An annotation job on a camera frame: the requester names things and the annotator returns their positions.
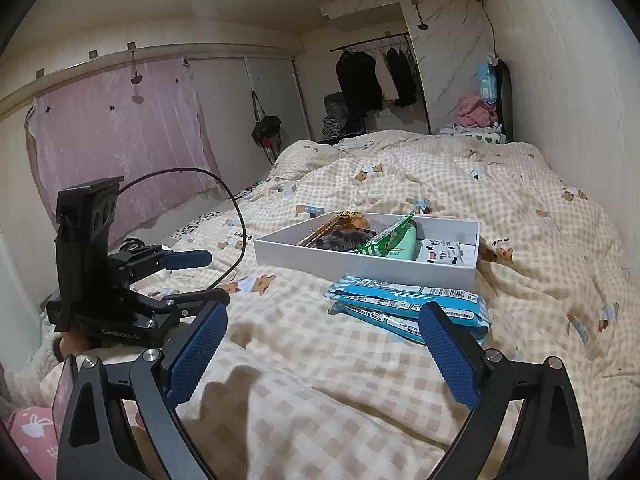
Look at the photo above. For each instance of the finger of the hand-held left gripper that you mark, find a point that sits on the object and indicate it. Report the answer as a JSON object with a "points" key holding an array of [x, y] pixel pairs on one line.
{"points": [[200, 301], [187, 259]]}

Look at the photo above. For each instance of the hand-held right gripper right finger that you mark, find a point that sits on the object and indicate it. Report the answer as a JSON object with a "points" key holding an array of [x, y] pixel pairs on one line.
{"points": [[450, 355]]}

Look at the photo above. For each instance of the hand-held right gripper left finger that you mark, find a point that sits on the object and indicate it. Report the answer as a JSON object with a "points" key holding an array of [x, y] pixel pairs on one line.
{"points": [[195, 355]]}

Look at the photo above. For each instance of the grey white snack packet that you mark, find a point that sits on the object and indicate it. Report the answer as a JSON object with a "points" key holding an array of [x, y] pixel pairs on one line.
{"points": [[442, 250]]}

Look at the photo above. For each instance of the white cardboard box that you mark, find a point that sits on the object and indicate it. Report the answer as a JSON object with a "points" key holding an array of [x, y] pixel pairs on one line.
{"points": [[310, 260]]}

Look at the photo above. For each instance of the green cream tube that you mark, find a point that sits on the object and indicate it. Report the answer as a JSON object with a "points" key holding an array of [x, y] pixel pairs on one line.
{"points": [[407, 243]]}

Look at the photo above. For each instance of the green striped packet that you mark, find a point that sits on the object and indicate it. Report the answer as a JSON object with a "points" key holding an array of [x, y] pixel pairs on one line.
{"points": [[385, 240]]}

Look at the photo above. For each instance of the dark hair claw clip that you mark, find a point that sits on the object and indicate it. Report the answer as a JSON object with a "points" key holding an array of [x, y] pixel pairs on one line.
{"points": [[340, 241]]}

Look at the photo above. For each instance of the orange snack bar packet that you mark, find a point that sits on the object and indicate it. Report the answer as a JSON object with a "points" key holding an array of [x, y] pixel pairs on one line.
{"points": [[345, 219]]}

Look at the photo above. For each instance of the person's left forearm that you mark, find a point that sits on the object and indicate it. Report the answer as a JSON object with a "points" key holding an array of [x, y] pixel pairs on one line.
{"points": [[30, 375]]}

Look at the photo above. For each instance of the spotted bed sheet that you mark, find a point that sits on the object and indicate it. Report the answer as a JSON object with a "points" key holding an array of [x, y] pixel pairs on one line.
{"points": [[195, 224]]}

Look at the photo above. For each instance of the zebra print cloth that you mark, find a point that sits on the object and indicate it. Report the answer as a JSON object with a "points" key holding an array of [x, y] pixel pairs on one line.
{"points": [[132, 243]]}

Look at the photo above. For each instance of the pink lace curtain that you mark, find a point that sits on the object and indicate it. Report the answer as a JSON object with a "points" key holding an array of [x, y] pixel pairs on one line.
{"points": [[110, 145]]}

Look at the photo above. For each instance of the black hanging bag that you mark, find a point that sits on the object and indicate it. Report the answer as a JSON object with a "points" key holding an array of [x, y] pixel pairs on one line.
{"points": [[266, 130]]}

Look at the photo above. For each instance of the pink rabbit print pants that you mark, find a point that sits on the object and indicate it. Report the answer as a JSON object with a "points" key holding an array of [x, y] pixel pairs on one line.
{"points": [[32, 440]]}

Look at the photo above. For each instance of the striped garment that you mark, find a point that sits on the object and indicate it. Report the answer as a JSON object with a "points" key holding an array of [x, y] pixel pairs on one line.
{"points": [[335, 127]]}

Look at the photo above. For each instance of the dark chair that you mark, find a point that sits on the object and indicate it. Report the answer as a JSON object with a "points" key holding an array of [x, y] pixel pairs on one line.
{"points": [[334, 105]]}

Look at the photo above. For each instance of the folded heart print cloth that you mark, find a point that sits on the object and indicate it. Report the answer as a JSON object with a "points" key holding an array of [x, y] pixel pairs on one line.
{"points": [[475, 134]]}

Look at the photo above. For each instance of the black hanging jacket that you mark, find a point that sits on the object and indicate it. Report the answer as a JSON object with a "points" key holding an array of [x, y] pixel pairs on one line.
{"points": [[356, 85]]}

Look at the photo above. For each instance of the pink clothes pile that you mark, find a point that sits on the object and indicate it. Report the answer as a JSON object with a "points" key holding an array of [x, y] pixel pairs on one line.
{"points": [[475, 112]]}

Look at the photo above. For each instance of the light blue wipes pack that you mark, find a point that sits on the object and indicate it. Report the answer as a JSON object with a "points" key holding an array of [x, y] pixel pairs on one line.
{"points": [[486, 84]]}

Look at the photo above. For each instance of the black hanging garment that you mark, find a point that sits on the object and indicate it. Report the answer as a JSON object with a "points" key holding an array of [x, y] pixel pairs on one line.
{"points": [[402, 77]]}

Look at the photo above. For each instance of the black clothes rack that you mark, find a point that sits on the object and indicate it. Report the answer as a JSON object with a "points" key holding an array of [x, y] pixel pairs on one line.
{"points": [[370, 40]]}

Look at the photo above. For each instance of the hanging wall hook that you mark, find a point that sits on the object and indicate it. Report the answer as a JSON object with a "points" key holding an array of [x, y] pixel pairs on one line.
{"points": [[136, 79], [422, 25]]}

